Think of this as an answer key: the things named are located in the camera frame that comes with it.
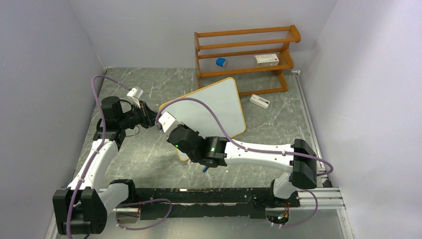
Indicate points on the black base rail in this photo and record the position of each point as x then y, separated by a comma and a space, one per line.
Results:
210, 202

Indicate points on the orange wooden shelf rack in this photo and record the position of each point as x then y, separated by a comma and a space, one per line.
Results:
239, 47

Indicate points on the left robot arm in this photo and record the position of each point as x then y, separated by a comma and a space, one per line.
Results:
80, 208

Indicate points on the white red cardboard box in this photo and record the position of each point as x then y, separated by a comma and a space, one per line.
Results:
266, 60

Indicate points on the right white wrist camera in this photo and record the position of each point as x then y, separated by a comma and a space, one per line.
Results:
168, 123

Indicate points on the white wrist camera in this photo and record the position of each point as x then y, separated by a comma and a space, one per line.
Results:
168, 123
134, 95

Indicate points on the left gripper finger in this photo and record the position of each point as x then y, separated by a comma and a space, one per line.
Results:
151, 124
150, 115

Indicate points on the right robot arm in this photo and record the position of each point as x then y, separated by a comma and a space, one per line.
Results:
296, 161

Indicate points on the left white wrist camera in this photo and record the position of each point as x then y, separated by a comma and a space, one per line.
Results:
134, 95

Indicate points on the white whiteboard eraser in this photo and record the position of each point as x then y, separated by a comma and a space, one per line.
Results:
259, 101

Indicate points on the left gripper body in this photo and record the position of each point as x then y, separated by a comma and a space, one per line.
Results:
141, 118

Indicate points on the blue eraser block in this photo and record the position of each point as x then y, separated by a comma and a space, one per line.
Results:
221, 62

